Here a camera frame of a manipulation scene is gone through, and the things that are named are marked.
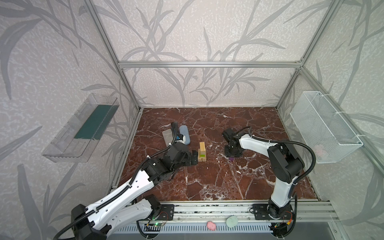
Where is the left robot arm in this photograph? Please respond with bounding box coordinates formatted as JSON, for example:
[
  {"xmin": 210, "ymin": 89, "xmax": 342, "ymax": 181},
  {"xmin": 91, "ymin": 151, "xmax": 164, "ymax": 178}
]
[{"xmin": 71, "ymin": 142, "xmax": 198, "ymax": 240}]

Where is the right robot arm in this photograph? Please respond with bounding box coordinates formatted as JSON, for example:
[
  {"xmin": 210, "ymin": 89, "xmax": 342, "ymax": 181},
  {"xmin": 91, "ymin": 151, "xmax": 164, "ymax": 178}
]
[{"xmin": 222, "ymin": 128, "xmax": 312, "ymax": 219}]

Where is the grey sponge block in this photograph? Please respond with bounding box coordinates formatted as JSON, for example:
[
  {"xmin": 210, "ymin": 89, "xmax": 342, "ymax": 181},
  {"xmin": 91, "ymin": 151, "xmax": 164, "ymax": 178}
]
[{"xmin": 162, "ymin": 129, "xmax": 174, "ymax": 146}]

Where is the grey blue oval case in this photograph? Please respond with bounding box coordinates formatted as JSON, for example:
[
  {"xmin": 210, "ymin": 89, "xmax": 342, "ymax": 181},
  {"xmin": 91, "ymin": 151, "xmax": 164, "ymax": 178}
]
[{"xmin": 179, "ymin": 125, "xmax": 191, "ymax": 145}]

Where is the green putty blob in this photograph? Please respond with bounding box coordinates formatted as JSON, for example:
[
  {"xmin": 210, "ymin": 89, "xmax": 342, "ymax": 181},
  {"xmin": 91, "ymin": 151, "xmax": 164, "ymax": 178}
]
[{"xmin": 226, "ymin": 216, "xmax": 239, "ymax": 228}]

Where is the pink putty blob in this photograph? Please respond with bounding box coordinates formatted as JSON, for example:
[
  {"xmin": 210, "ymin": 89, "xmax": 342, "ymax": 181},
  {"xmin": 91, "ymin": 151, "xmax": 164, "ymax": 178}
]
[{"xmin": 207, "ymin": 221, "xmax": 217, "ymax": 231}]

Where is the pink object in basket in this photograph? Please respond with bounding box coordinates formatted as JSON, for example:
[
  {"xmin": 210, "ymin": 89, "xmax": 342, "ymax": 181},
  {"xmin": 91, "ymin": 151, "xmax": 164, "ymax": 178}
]
[{"xmin": 313, "ymin": 144, "xmax": 328, "ymax": 158}]

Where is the green sheet in bin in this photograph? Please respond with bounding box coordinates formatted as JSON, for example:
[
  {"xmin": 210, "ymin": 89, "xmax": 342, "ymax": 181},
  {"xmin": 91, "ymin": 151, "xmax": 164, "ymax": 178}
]
[{"xmin": 74, "ymin": 105, "xmax": 119, "ymax": 141}]

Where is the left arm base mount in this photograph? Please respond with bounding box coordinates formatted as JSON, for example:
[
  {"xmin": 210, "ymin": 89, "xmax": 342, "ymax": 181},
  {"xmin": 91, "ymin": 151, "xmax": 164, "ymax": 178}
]
[{"xmin": 148, "ymin": 204, "xmax": 175, "ymax": 222}]

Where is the aluminium front rail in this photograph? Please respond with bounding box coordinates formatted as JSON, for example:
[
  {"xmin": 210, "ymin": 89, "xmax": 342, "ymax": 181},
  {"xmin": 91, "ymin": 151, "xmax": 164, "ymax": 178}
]
[{"xmin": 86, "ymin": 200, "xmax": 340, "ymax": 224}]

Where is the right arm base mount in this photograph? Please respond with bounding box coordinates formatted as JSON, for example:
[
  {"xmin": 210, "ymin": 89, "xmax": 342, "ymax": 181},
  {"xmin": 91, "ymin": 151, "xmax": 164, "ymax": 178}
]
[{"xmin": 250, "ymin": 204, "xmax": 295, "ymax": 221}]

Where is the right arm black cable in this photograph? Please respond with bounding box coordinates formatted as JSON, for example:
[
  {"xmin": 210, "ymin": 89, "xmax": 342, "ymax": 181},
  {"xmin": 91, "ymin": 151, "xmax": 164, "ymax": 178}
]
[{"xmin": 235, "ymin": 126, "xmax": 317, "ymax": 238}]

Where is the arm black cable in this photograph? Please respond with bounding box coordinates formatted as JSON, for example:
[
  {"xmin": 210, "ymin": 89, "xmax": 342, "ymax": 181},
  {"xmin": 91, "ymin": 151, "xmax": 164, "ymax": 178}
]
[
  {"xmin": 235, "ymin": 126, "xmax": 317, "ymax": 238},
  {"xmin": 52, "ymin": 121, "xmax": 181, "ymax": 240}
]

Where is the white wire basket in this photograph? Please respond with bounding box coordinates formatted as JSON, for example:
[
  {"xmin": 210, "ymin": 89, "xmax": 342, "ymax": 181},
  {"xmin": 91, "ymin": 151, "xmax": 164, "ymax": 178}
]
[{"xmin": 291, "ymin": 91, "xmax": 364, "ymax": 164}]

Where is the clear plastic wall bin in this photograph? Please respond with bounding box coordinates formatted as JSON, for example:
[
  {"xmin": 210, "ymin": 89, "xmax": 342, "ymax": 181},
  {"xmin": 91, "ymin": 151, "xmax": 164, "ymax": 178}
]
[{"xmin": 42, "ymin": 94, "xmax": 120, "ymax": 163}]

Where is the aluminium cage frame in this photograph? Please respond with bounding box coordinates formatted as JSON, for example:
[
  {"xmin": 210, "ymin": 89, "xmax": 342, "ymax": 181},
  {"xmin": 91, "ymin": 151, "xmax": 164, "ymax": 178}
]
[{"xmin": 92, "ymin": 1, "xmax": 384, "ymax": 203}]

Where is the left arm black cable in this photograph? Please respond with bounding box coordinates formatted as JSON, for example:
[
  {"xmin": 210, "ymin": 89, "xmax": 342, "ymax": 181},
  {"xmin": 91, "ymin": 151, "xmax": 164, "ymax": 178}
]
[{"xmin": 52, "ymin": 121, "xmax": 181, "ymax": 240}]

